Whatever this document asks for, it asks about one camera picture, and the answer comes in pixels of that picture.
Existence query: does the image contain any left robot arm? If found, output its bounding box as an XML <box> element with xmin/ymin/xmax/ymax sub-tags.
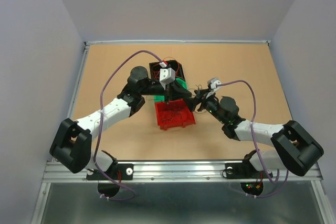
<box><xmin>49</xmin><ymin>66</ymin><xmax>192</xmax><ymax>179</ymax></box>

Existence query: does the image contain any black plastic bin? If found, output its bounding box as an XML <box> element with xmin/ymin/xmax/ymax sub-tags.
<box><xmin>149</xmin><ymin>60</ymin><xmax>185</xmax><ymax>81</ymax></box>

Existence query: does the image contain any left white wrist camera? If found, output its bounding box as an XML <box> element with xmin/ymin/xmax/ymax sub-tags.
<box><xmin>159</xmin><ymin>61</ymin><xmax>175</xmax><ymax>84</ymax></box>

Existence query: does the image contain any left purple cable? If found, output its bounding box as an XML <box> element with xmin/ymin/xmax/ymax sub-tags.
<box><xmin>93</xmin><ymin>50</ymin><xmax>167</xmax><ymax>201</ymax></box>

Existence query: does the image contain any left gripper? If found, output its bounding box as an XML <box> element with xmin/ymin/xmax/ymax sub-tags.
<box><xmin>139</xmin><ymin>78</ymin><xmax>191</xmax><ymax>104</ymax></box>

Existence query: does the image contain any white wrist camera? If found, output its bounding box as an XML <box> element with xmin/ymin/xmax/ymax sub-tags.
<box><xmin>159</xmin><ymin>61</ymin><xmax>175</xmax><ymax>84</ymax></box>
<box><xmin>206</xmin><ymin>77</ymin><xmax>221</xmax><ymax>98</ymax></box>

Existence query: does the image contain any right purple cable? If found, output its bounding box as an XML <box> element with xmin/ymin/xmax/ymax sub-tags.
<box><xmin>216</xmin><ymin>79</ymin><xmax>289</xmax><ymax>198</ymax></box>

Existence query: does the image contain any aluminium front rail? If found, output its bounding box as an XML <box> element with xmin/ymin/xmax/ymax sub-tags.
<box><xmin>44</xmin><ymin>158</ymin><xmax>320</xmax><ymax>184</ymax></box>

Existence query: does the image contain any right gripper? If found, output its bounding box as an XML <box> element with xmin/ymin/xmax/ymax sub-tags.
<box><xmin>182</xmin><ymin>88</ymin><xmax>226</xmax><ymax>124</ymax></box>

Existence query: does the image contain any green plastic bin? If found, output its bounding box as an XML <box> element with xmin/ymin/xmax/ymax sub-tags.
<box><xmin>154</xmin><ymin>77</ymin><xmax>187</xmax><ymax>103</ymax></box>

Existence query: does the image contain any orange separated wire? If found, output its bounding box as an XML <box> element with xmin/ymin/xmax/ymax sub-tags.
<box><xmin>153</xmin><ymin>57</ymin><xmax>184</xmax><ymax>78</ymax></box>

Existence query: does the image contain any purple cable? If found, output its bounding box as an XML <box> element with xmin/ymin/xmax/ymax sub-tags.
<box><xmin>216</xmin><ymin>79</ymin><xmax>289</xmax><ymax>198</ymax></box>
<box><xmin>93</xmin><ymin>50</ymin><xmax>167</xmax><ymax>201</ymax></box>

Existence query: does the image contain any red plastic bin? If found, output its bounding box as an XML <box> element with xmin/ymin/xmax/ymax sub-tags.
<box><xmin>154</xmin><ymin>99</ymin><xmax>196</xmax><ymax>131</ymax></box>

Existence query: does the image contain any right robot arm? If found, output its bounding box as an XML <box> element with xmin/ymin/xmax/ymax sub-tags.
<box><xmin>184</xmin><ymin>90</ymin><xmax>324</xmax><ymax>177</ymax></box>

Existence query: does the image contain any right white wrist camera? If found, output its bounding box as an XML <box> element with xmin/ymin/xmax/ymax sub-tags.
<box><xmin>206</xmin><ymin>77</ymin><xmax>221</xmax><ymax>98</ymax></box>

